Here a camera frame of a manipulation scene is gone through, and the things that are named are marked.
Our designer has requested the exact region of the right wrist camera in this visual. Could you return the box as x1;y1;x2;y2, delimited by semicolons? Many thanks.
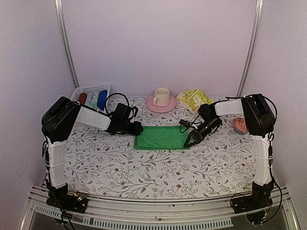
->
179;119;194;128

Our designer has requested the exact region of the pale green rolled towel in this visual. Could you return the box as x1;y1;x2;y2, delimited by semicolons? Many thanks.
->
91;92;99;109

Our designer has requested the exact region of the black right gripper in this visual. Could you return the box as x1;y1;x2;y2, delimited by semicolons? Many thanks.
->
184;118;220;148

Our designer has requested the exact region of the left aluminium frame post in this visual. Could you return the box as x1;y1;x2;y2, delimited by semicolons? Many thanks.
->
54;0;80;88

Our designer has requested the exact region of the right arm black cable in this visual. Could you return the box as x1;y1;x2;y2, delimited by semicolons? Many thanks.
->
225;94;278;135

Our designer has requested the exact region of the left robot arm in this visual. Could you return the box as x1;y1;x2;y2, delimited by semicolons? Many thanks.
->
41;96;143;189

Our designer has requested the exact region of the white plastic basket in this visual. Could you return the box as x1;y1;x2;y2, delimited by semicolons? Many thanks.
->
70;83;111;101

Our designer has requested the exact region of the right aluminium frame post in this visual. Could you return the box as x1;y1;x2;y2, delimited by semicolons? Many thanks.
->
236;0;264;97

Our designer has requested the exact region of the front aluminium rail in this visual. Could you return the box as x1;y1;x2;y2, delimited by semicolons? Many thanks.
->
21;186;301;230

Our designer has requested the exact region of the aluminium frame post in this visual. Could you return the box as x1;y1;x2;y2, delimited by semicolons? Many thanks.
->
236;0;264;97
54;0;80;88

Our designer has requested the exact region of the pink plate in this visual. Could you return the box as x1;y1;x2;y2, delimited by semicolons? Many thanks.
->
145;94;177;113

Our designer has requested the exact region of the cream ceramic mug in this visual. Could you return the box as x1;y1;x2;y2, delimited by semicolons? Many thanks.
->
153;88;170;107

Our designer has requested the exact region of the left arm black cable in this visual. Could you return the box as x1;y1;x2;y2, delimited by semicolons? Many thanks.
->
105;92;131;115

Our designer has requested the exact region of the dark red rolled towel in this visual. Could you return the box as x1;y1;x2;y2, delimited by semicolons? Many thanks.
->
78;93;87;105

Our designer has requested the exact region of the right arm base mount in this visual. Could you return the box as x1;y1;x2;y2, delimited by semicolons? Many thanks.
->
230;193;273;214

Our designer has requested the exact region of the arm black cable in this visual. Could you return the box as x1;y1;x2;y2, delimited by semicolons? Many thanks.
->
225;94;278;135
105;92;131;115

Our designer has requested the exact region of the yellow patterned towel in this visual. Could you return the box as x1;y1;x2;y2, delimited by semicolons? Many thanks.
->
176;89;213;115

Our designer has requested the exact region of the light blue rolled towel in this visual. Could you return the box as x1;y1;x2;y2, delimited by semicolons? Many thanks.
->
84;93;93;107

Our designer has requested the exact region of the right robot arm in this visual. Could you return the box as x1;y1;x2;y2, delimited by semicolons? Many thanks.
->
184;93;277;209

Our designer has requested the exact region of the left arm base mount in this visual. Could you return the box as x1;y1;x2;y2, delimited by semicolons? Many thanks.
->
46;191;88;214

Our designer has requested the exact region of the green microfibre towel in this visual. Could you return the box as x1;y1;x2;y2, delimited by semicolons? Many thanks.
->
134;126;190;150

